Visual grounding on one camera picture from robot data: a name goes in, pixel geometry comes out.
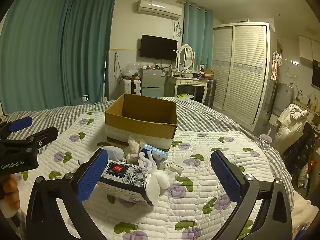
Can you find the small blue tissue packet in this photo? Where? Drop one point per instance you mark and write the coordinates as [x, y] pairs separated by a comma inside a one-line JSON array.
[[155, 153]]

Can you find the black wall television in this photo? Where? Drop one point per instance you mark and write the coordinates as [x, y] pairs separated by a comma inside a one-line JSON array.
[[158, 47]]

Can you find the black floral tissue pack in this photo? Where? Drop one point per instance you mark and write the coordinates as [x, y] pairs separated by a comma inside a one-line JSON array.
[[125, 180]]

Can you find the white wall cabinet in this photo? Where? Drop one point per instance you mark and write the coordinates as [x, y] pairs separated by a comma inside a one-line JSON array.
[[308, 48]]

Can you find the white dressing table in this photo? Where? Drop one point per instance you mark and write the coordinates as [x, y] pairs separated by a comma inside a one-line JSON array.
[[186, 81]]

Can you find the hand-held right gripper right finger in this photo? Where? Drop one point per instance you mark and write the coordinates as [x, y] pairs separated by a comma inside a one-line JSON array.
[[225, 177]]

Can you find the person's left hand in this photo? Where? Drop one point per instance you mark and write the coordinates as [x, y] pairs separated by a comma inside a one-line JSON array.
[[11, 192]]

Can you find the brown cardboard box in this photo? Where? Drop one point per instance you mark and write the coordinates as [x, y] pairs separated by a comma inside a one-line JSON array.
[[140, 127]]

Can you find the yellow bag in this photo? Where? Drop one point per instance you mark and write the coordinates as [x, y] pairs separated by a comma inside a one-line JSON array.
[[183, 96]]

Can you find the hanging light garment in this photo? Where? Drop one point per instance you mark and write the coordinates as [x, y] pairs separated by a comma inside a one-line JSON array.
[[275, 65]]

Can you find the wide green curtain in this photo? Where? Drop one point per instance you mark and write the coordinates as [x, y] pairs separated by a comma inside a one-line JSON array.
[[32, 55]]

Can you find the dark suitcase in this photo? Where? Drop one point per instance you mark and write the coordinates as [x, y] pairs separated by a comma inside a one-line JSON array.
[[209, 92]]

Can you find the white air conditioner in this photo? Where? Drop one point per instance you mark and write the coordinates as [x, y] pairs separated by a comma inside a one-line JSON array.
[[158, 8]]

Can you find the white suitcase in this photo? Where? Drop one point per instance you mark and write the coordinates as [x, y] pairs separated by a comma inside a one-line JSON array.
[[130, 86]]

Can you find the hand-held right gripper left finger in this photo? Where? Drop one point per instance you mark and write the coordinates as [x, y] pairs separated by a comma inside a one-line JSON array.
[[92, 177]]

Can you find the narrow green curtain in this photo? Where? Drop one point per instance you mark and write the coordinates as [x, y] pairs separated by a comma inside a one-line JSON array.
[[87, 50]]

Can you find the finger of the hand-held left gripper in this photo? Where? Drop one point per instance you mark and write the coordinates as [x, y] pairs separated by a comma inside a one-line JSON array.
[[20, 124], [42, 135]]

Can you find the white oval mirror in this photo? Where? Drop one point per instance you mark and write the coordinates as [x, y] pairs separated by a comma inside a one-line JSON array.
[[185, 55]]

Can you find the white floral quilt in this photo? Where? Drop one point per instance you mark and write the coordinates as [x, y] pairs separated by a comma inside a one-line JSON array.
[[200, 160]]

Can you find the plastic cup with straw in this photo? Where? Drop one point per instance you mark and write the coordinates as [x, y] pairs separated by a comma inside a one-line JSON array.
[[265, 138]]

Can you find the white louvred wardrobe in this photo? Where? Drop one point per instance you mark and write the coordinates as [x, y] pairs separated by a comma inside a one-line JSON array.
[[245, 72]]

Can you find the white knotted sock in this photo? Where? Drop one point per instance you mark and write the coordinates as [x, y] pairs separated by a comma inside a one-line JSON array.
[[135, 146]]

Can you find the small silver fridge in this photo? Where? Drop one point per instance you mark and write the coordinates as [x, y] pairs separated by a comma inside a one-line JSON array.
[[151, 80]]

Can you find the light blue curtain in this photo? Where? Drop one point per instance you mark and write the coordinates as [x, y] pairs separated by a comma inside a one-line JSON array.
[[197, 35]]

